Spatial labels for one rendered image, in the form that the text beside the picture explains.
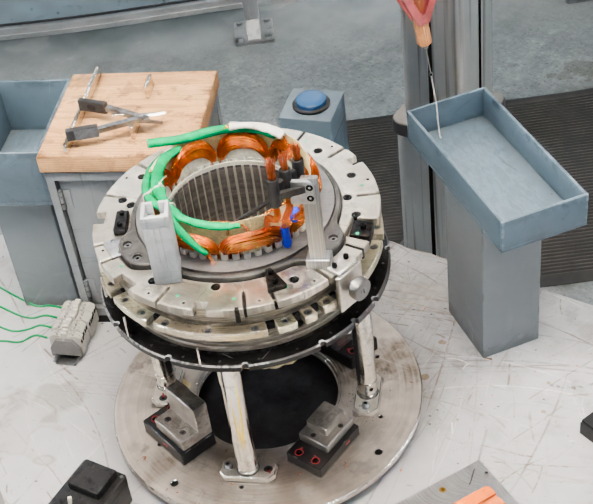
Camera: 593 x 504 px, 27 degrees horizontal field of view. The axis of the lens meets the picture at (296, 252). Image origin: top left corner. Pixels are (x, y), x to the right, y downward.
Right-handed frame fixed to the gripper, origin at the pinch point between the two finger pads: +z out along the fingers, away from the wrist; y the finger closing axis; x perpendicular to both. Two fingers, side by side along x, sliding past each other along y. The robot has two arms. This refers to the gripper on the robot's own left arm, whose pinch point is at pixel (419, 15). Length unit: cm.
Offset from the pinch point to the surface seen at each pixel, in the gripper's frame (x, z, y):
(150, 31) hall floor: 1, 104, -234
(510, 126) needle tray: 8.0, 17.5, 2.7
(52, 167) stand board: -44.5, 10.9, -17.7
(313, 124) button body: -11.8, 16.8, -13.3
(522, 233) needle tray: -0.2, 19.1, 19.8
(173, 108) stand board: -27.5, 10.9, -20.1
